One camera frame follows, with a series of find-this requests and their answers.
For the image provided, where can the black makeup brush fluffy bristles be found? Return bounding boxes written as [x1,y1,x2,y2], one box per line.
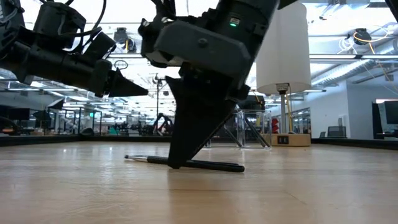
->
[222,126,244,148]

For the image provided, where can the black ceiling cable reel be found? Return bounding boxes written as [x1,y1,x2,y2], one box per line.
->
[353,27,373,45]
[112,27,138,54]

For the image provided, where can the white shade table lamp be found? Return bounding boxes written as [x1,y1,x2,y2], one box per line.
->
[255,1,312,147]

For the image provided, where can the black mesh chair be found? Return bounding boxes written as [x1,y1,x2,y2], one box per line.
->
[326,125,348,139]

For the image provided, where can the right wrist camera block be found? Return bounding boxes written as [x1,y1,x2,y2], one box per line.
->
[137,17,169,68]

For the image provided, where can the black makeup brush printed handle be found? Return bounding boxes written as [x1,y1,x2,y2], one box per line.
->
[124,154,246,173]

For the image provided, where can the black partition panel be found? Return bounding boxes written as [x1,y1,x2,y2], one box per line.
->
[371,101,384,140]

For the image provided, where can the black computer monitor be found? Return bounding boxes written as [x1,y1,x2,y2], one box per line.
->
[384,100,398,126]

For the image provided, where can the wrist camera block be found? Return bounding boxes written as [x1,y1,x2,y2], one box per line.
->
[137,17,169,68]
[81,30,118,63]

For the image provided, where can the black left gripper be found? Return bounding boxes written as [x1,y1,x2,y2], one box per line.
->
[0,42,150,98]

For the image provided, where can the black table edge rail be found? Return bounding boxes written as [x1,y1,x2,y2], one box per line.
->
[0,134,398,151]

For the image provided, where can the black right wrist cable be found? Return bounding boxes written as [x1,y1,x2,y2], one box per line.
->
[150,0,178,22]

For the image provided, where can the yellow hanging cable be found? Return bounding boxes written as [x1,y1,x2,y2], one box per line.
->
[285,93,294,135]

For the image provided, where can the red background object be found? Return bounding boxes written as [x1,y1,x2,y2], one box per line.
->
[269,117,280,135]

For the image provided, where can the silver ventilation duct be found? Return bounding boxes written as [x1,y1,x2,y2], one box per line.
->
[310,58,376,88]

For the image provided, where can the black studio softbox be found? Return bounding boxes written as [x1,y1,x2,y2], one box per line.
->
[46,98,65,111]

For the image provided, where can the black background monitor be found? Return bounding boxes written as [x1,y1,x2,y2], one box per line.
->
[244,94,266,111]

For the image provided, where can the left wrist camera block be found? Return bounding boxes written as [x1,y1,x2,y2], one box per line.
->
[81,30,118,63]

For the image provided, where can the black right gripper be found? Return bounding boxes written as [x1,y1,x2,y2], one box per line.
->
[154,20,252,170]

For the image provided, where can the clear acrylic organizer box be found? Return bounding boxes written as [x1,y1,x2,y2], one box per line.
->
[201,109,271,149]

